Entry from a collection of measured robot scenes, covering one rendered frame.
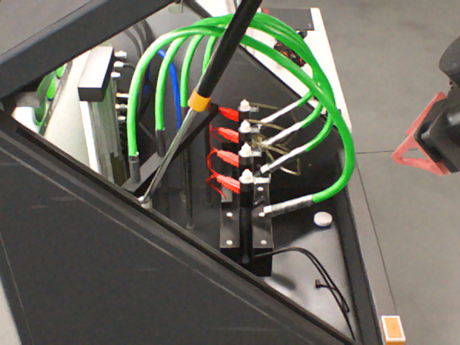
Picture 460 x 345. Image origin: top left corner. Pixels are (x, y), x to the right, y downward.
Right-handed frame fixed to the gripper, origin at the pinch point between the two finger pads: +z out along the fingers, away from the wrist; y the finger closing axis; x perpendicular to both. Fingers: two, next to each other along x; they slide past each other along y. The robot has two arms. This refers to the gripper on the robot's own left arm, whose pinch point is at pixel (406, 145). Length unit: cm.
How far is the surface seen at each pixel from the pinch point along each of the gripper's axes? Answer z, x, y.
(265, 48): 8.5, -21.7, -0.2
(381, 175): 154, 77, -127
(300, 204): 21.9, 1.1, 4.4
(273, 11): 91, -17, -84
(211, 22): 23.7, -29.1, -8.5
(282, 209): 25.2, 0.4, 5.5
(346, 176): 12.4, 0.8, 1.2
